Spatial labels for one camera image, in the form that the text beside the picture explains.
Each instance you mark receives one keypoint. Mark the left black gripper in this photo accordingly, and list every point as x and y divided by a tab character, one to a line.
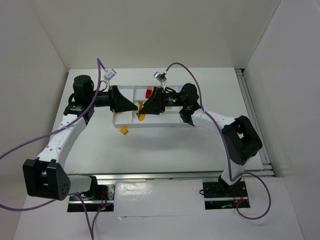
113	98

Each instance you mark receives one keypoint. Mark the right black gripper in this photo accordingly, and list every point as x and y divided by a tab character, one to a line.
161	100

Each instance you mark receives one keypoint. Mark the red lego brick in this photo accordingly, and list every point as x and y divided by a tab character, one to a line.
148	93

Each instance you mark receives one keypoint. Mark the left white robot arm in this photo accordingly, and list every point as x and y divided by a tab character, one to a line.
45	176

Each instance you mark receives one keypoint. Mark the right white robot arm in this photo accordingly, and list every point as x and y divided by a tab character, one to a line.
239	137

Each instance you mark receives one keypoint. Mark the white divided sorting tray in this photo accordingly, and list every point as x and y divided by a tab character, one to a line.
170	118

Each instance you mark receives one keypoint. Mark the orange lego near tray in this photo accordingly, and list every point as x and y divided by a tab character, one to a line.
124	130

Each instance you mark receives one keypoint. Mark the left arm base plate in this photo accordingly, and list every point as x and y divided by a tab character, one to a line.
102	199

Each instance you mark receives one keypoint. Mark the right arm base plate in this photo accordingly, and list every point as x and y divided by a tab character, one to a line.
215	199

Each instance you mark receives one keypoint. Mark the aluminium rail front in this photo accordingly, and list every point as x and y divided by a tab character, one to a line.
152	176

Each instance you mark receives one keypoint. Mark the aluminium rail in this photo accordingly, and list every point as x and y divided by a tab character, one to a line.
263	153
152	176

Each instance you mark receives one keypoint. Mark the aluminium rail right side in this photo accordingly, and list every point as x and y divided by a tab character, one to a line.
263	153

